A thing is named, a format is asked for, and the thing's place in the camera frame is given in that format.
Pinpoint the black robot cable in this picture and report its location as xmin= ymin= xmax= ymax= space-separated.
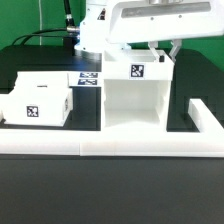
xmin=12 ymin=0 xmax=82 ymax=46

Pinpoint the white drawer tray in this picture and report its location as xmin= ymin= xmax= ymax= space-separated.
xmin=3 ymin=87 xmax=73 ymax=126
xmin=15 ymin=71 xmax=69 ymax=88

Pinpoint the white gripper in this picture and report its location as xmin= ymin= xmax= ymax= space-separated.
xmin=106 ymin=0 xmax=224 ymax=62

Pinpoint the white fiducial marker plate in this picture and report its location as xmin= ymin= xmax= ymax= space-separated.
xmin=68 ymin=71 xmax=103 ymax=87

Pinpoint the white front drawer tray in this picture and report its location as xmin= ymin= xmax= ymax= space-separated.
xmin=3 ymin=87 xmax=73 ymax=126

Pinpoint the white L-shaped fence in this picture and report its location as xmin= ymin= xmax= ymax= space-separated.
xmin=0 ymin=99 xmax=224 ymax=158

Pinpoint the white drawer cabinet box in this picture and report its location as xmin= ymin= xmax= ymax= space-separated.
xmin=101 ymin=50 xmax=174 ymax=131

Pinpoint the white rear drawer tray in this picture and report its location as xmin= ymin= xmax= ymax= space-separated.
xmin=15 ymin=71 xmax=69 ymax=88

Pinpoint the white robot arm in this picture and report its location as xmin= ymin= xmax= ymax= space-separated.
xmin=76 ymin=0 xmax=224 ymax=57

